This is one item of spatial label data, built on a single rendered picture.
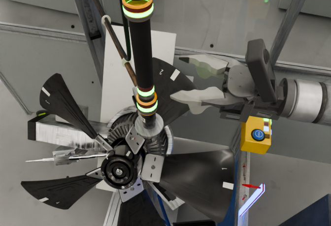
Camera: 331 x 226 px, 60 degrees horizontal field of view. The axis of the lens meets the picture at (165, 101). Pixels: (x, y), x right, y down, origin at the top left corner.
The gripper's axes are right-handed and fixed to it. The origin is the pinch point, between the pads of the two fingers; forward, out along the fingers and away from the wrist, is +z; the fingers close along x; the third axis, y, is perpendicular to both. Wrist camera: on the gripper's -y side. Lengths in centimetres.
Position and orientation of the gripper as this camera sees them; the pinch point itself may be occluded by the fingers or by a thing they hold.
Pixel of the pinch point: (180, 74)
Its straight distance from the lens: 52.9
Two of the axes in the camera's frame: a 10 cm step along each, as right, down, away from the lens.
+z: -9.8, -1.6, 1.1
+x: 2.0, -8.1, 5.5
